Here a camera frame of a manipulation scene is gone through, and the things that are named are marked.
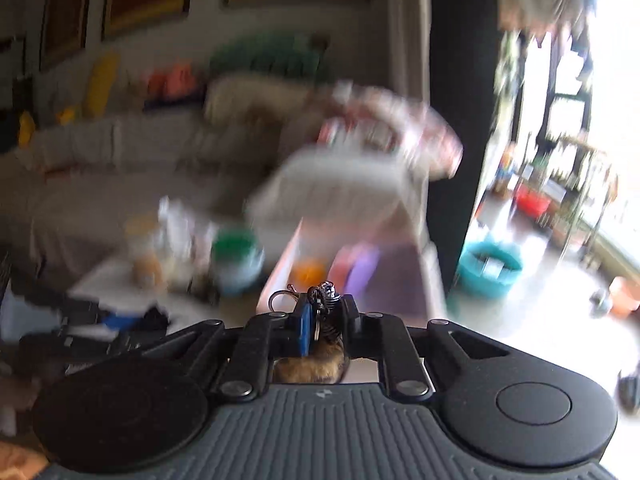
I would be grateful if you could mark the metal rack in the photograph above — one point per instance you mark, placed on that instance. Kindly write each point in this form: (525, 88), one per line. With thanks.
(585, 195)

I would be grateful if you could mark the small yellow cushion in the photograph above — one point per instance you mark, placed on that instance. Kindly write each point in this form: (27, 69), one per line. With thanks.
(26, 129)

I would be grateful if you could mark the orange soft toy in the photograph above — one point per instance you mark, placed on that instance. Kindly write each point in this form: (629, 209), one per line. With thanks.
(308, 273)

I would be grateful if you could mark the teal plastic basin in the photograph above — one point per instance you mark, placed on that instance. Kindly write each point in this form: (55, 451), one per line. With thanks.
(490, 270)

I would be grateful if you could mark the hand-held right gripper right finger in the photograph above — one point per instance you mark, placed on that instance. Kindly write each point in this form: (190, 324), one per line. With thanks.
(350, 332)

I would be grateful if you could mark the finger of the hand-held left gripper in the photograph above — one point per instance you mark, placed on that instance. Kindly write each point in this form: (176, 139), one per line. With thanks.
(120, 321)

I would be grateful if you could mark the grey sofa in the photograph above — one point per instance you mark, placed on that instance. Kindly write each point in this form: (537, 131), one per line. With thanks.
(100, 175)

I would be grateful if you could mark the green lid white jar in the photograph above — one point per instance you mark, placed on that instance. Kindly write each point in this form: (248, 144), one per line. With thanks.
(237, 260)

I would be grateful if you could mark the white plastic storage box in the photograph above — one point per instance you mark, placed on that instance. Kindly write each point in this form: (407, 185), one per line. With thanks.
(345, 195)

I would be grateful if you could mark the orange plastic bucket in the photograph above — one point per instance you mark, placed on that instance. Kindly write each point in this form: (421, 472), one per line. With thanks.
(625, 297)

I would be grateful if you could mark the orange jar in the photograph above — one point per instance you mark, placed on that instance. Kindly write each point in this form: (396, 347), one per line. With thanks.
(145, 255)

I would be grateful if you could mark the large yellow cushion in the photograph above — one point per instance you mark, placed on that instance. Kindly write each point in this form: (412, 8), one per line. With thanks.
(101, 82)

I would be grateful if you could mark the pink and purple soft item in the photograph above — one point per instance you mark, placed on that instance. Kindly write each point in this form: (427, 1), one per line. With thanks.
(357, 265)

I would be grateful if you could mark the beige plush pillow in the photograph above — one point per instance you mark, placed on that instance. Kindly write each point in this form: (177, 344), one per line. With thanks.
(260, 102)

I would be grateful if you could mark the orange plush item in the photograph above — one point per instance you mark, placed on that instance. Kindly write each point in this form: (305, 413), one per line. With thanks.
(172, 80)

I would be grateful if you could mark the white packet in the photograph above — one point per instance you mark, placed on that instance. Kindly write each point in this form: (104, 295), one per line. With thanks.
(182, 227)

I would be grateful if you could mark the green plush item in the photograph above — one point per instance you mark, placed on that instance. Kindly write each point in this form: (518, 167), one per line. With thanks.
(265, 52)

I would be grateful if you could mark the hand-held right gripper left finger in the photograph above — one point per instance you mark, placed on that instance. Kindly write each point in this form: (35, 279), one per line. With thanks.
(303, 331)

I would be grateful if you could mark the red and white patterned cloth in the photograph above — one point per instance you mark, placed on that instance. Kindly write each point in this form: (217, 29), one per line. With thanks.
(400, 120)

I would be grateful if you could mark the red plastic basin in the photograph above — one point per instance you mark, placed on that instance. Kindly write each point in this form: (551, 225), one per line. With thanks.
(532, 201)

